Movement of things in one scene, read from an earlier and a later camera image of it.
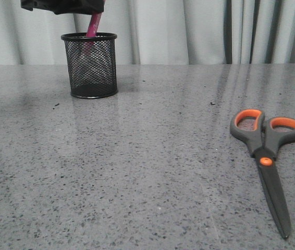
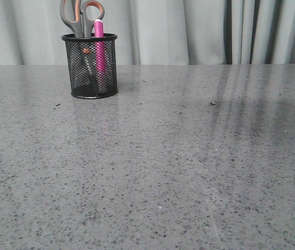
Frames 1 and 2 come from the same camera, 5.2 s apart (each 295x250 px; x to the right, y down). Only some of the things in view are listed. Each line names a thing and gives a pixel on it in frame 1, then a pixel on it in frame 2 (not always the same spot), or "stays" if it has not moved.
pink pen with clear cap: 93,26 -> 100,55
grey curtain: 156,32 stays
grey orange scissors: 263,138 -> 83,25
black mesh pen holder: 91,62 stays
